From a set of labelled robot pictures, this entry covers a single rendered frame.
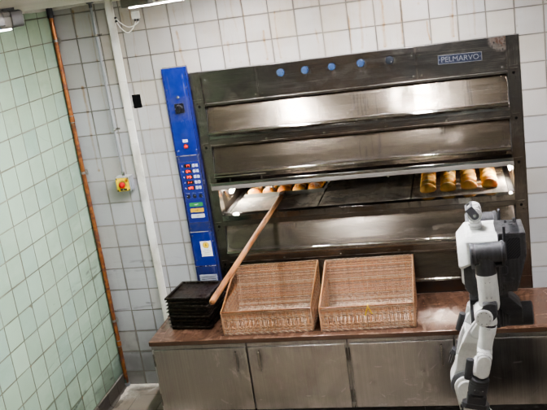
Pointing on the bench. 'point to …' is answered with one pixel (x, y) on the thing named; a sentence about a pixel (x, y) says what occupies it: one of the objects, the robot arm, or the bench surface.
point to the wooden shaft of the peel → (244, 252)
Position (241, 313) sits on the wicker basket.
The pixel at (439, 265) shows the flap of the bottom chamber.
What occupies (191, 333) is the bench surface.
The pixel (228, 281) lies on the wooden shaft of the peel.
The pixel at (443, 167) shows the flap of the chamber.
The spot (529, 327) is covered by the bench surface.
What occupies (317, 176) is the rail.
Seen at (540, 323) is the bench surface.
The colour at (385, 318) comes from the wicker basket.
